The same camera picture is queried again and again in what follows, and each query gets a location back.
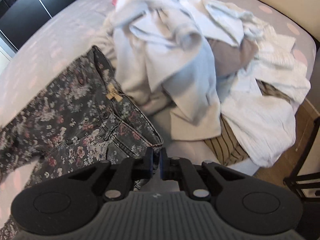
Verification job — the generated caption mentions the taupe cloth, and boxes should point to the taupe cloth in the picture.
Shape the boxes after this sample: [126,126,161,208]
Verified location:
[207,38,258,78]

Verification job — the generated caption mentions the white textured cloth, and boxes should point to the white textured cloth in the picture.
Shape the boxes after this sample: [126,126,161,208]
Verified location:
[220,17,312,168]

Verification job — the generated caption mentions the black sliding wardrobe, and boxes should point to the black sliding wardrobe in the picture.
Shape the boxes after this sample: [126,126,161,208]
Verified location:
[0,0,101,53]

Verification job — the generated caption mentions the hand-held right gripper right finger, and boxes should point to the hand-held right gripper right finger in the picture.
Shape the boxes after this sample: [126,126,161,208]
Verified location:
[159,147,247,200]

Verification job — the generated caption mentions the dark floral pants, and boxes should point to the dark floral pants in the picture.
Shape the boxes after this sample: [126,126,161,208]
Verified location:
[0,45,164,233]

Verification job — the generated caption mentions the white fleece garment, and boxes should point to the white fleece garment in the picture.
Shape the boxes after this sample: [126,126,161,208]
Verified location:
[95,17,180,113]

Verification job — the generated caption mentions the cream padded headboard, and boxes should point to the cream padded headboard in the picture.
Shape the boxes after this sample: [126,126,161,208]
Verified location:
[200,0,320,46]

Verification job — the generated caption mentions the light blue garment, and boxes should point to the light blue garment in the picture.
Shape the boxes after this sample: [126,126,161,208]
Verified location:
[110,0,222,141]

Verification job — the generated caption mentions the bed with polka dot sheet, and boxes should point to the bed with polka dot sheet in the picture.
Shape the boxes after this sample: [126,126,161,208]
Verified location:
[0,0,317,190]

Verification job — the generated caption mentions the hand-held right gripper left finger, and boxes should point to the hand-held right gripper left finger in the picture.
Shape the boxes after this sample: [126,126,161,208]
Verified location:
[67,147,154,201]

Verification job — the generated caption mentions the white thin shirt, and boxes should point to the white thin shirt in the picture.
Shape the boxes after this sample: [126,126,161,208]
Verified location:
[180,0,260,48]

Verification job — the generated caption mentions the beige striped cloth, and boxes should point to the beige striped cloth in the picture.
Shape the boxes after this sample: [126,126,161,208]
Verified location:
[203,79,298,166]

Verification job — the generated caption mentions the black furniture frame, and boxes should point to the black furniture frame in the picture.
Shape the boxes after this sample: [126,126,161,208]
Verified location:
[283,116,320,202]

